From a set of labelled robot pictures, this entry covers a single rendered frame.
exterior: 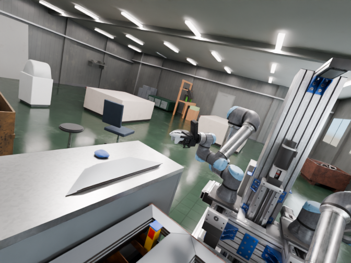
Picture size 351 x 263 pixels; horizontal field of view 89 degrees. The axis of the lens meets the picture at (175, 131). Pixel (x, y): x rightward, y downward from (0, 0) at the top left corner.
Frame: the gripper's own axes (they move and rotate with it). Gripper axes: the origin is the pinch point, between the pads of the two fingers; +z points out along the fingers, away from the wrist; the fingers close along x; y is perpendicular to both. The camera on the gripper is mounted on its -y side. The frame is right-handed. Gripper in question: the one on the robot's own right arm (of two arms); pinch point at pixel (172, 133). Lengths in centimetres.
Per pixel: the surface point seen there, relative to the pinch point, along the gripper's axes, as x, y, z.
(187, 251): -33, 56, -13
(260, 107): 456, 17, -990
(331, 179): -19, 115, -669
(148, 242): -15, 67, 0
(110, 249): -14, 60, 24
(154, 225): -13, 55, -2
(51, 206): 2, 40, 50
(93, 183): 12, 39, 30
